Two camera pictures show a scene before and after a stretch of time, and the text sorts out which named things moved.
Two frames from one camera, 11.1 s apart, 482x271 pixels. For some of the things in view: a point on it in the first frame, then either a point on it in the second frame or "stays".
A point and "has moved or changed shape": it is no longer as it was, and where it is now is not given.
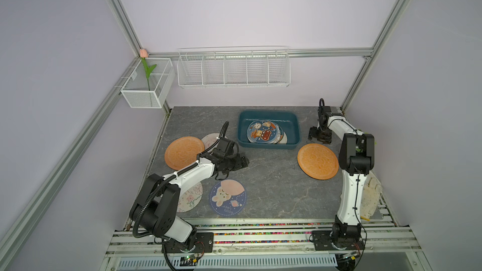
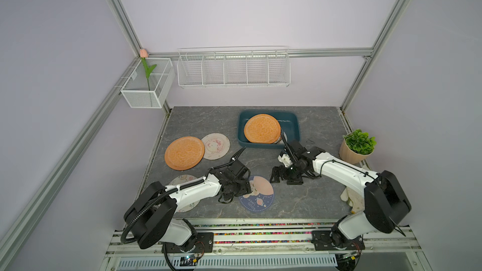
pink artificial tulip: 144,54 stays
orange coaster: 318,161 has moved or changed shape
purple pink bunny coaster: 228,197 has moved or changed shape
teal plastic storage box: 268,129 stays
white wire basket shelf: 233,66 stays
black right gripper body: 321,134 → 289,173
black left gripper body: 234,163 → 240,187
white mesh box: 162,85 stays
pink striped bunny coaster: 209,139 stays
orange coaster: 182,152 stays
